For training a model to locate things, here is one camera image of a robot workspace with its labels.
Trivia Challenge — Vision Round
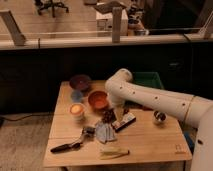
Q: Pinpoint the bunch of dark grapes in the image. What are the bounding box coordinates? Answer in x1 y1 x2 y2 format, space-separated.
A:
101 107 130 124

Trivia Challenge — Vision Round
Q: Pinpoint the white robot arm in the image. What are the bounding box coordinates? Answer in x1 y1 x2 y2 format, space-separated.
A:
105 68 213 171

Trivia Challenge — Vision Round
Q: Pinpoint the red bowl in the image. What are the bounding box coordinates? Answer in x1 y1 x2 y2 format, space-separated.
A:
88 91 108 110

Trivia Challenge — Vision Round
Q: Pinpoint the purple bowl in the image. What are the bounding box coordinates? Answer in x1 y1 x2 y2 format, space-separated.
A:
69 74 91 91

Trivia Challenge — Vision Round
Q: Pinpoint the black white rectangular box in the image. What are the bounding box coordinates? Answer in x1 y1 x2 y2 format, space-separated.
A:
111 113 136 132

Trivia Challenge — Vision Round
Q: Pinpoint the grey folded cloth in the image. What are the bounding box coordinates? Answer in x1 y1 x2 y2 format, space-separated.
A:
95 121 116 144

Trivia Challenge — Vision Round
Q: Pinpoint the dark red small object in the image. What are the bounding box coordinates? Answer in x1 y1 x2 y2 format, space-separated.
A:
141 106 153 111

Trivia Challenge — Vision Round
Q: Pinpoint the small metal cup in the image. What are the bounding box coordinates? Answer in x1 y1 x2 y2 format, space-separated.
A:
153 111 166 125

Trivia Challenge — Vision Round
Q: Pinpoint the white cup orange inside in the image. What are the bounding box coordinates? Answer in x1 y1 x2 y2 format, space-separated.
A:
70 103 84 120

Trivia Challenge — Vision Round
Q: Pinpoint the small blue cup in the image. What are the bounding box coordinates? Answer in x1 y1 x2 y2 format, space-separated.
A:
71 90 83 103

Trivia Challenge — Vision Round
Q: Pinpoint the green plastic bin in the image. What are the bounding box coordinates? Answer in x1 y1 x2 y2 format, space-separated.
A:
133 72 164 89

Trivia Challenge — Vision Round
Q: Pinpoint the blue object beside table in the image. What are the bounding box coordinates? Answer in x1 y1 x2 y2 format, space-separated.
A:
184 133 194 153

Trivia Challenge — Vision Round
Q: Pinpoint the white cardboard box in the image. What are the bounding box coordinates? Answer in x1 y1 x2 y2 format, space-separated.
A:
96 10 128 36

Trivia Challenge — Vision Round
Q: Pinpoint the black office chair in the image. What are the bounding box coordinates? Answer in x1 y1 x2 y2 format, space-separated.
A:
34 0 69 17

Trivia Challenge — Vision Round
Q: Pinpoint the black handled kitchen tool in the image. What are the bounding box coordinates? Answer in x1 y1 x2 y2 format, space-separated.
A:
50 125 96 154

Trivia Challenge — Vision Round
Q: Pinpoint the middle grey railing post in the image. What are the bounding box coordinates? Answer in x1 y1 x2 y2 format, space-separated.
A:
112 7 122 43

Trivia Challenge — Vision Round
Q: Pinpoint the grey railing post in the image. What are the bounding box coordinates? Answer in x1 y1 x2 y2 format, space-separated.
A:
0 10 26 46
112 7 122 43

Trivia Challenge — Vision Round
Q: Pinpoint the black cable on floor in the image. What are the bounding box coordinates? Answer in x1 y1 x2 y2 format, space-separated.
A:
0 112 54 123

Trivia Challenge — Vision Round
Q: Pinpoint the left grey railing post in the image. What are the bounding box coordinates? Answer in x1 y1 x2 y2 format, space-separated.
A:
0 10 26 46

